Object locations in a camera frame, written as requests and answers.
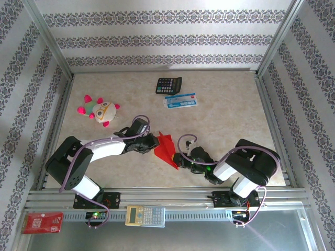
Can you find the long aluminium mounting rail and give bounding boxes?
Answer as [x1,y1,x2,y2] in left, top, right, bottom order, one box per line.
[25,187,311,210]

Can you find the red square paper sheet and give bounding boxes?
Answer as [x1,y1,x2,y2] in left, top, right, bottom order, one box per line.
[153,131,180,171]

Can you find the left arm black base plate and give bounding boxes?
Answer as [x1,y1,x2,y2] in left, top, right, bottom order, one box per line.
[73,192,121,210]

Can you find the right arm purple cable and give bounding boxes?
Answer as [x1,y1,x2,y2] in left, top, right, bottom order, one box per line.
[177,133,281,227]

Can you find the aluminium frame post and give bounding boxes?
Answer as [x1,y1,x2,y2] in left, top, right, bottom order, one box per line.
[23,0,75,79]
[255,0,306,76]

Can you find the aluminium side rail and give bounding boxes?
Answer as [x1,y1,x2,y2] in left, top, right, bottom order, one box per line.
[35,74,75,191]
[255,73,299,189]

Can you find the aluminium back rail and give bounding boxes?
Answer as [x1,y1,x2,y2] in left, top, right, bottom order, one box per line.
[70,68,259,74]

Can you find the blue white flat packet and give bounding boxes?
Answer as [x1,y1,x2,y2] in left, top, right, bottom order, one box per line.
[164,92,199,110]

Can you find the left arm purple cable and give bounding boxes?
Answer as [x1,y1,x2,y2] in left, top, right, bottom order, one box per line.
[58,114,152,230]

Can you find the round plush toy pink limbs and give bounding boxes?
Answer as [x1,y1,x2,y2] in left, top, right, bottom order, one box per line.
[77,94,121,128]

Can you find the grey beige scientific calculator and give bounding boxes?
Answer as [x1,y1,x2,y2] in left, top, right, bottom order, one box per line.
[125,205,166,227]

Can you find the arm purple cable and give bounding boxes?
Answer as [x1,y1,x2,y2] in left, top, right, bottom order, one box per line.
[58,114,152,230]
[177,133,281,227]

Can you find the black desk calculator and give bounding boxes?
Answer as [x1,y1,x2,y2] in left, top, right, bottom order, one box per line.
[155,76,183,95]

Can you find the grey slotted cable duct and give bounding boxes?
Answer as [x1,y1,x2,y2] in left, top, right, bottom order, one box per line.
[62,210,235,223]

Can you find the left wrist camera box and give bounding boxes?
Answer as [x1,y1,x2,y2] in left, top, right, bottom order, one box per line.
[129,118,150,137]

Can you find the red printed packet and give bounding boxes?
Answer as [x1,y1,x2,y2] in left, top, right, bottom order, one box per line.
[20,212,64,235]

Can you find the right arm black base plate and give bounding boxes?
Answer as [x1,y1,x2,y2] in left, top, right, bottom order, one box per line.
[212,190,260,209]

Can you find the grey metal tray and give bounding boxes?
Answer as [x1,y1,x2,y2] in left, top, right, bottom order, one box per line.
[14,209,317,251]

